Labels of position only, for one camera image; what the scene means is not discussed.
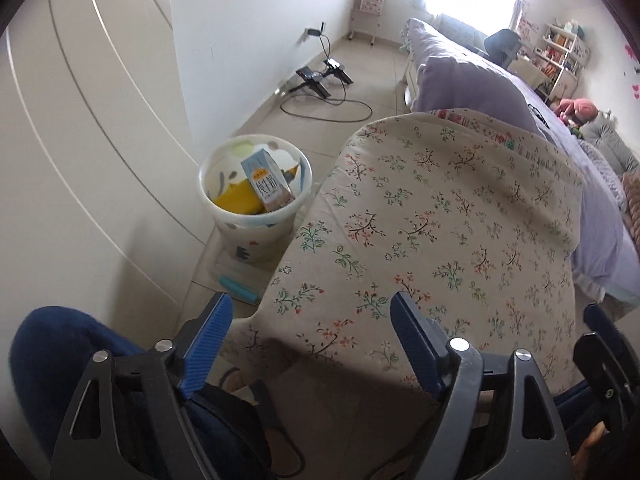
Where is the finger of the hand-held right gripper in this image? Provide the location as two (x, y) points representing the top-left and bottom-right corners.
(572, 304), (640, 441)

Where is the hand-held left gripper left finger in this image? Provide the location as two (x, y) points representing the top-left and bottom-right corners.
(50, 291), (236, 480)

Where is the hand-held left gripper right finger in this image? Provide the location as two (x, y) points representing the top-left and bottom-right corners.
(390, 291), (573, 480)

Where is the white patterned trash bin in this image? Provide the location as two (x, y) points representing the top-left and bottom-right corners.
(198, 133), (313, 264)

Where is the yellow white plastic bag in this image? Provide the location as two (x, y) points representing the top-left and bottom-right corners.
(212, 182), (266, 214)

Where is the light blue milk carton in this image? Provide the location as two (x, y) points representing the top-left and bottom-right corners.
(241, 150), (296, 212)

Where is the light blue object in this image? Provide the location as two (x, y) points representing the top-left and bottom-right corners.
(219, 275), (259, 306)

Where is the floral table cloth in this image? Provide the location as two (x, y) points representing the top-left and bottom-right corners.
(235, 110), (586, 406)

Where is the person's blue trouser leg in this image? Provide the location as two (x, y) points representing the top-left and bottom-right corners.
(10, 307), (281, 480)

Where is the pink braided cushion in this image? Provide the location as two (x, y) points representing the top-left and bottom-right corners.
(619, 172), (640, 242)

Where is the purple bed blanket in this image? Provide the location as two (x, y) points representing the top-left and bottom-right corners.
(400, 17), (640, 306)

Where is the grey plush toy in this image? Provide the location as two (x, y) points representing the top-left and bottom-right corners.
(581, 110), (640, 177)

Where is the pink plush toy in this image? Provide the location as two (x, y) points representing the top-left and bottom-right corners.
(555, 99), (599, 127)

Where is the white wardrobe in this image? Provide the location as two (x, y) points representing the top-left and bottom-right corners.
(0, 0), (203, 411)

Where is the purple pillow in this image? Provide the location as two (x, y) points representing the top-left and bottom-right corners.
(410, 55), (543, 133)

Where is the black floor device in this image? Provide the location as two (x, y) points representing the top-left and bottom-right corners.
(287, 59), (356, 99)

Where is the white toy shelf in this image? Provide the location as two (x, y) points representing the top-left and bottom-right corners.
(530, 19), (594, 97)

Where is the blue office chair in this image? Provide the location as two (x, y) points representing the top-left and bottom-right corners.
(482, 29), (523, 68)

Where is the pink small cabinet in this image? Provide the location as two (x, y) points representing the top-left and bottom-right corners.
(348, 0), (387, 47)

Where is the black cable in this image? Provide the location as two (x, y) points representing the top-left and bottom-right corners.
(280, 94), (374, 123)

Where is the black wall charger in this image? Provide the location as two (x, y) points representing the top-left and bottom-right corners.
(302, 21), (332, 63)

